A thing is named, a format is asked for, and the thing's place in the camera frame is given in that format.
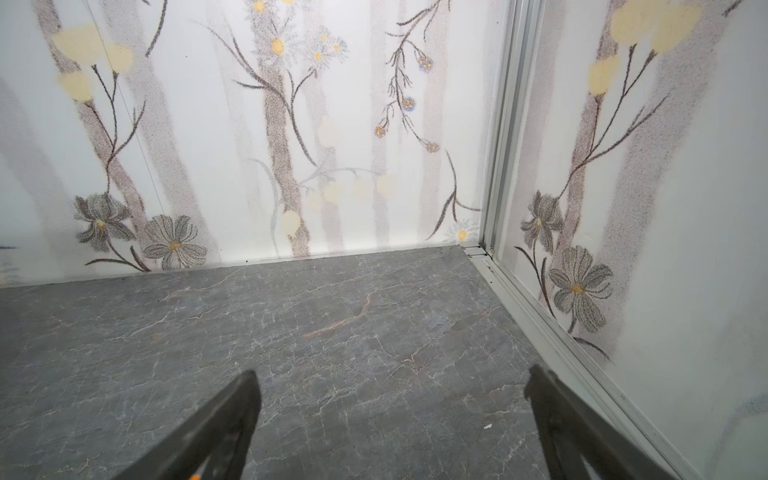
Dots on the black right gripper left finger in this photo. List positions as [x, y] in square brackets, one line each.
[213, 442]

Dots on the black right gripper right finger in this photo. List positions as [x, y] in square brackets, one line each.
[576, 441]

